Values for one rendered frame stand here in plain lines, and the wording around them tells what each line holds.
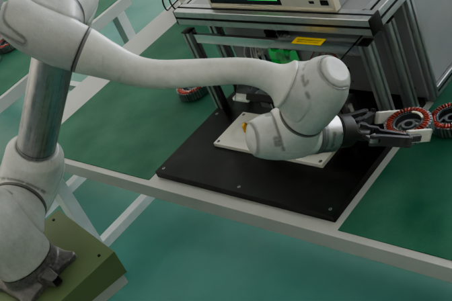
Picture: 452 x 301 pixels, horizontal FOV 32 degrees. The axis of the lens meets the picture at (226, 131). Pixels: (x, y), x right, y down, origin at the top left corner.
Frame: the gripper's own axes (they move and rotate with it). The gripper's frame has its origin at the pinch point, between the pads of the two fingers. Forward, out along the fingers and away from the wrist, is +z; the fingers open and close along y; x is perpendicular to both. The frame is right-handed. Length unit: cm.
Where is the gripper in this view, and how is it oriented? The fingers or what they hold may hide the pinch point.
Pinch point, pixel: (407, 125)
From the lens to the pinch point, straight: 189.7
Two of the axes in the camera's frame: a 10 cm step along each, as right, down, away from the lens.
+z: 9.0, -0.7, 4.3
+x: 1.1, -9.2, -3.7
